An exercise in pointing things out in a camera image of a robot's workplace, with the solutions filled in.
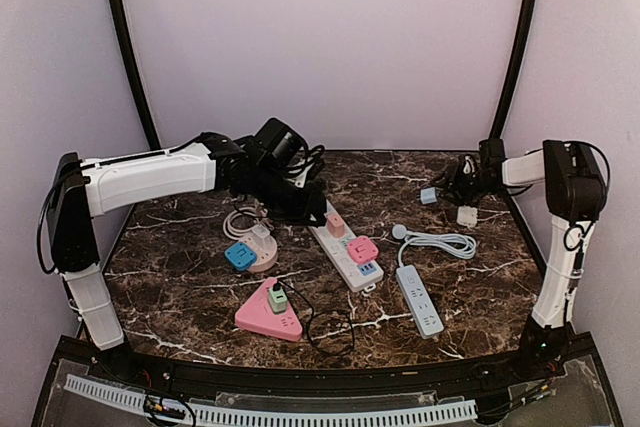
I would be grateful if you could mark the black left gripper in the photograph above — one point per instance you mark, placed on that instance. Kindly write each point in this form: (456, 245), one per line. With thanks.
(308, 206)

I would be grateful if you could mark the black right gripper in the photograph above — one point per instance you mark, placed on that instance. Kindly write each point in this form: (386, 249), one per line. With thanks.
(453, 176)

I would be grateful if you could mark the peach cube plug adapter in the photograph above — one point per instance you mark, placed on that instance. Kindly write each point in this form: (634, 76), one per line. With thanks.
(335, 225)

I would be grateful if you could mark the white cube plug adapter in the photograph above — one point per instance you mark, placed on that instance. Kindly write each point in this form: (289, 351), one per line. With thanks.
(467, 216)

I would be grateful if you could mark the light blue cube adapter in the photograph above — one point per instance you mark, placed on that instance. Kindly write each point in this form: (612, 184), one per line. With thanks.
(428, 196)

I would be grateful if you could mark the pink square plug adapter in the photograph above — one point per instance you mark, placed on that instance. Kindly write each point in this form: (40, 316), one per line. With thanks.
(362, 250)

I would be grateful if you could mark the white multi-socket power strip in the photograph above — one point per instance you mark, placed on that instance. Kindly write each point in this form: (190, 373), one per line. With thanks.
(357, 277)

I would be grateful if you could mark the light blue power strip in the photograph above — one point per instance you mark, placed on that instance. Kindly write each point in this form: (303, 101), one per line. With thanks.
(422, 308)

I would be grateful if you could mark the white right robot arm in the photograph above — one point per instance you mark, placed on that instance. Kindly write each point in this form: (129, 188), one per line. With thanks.
(576, 176)

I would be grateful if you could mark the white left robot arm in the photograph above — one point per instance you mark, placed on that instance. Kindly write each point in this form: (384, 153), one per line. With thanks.
(85, 189)

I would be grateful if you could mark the round pink power socket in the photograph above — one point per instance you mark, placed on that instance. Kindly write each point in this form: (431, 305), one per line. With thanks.
(265, 249)

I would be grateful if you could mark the blue square plug adapter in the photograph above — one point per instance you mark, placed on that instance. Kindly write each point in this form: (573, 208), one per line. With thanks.
(240, 256)

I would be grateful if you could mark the pink triangular power socket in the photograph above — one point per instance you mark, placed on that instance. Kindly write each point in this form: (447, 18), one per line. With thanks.
(256, 316)

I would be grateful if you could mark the green charger adapter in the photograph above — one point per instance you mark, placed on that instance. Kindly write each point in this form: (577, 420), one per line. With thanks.
(277, 299)

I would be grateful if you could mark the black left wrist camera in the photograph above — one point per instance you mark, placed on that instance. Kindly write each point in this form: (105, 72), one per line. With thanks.
(280, 142)

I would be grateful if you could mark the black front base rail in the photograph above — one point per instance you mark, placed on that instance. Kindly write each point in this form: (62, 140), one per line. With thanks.
(304, 372)

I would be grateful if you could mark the white slotted cable tray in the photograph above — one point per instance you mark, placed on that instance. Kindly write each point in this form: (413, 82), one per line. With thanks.
(253, 410)

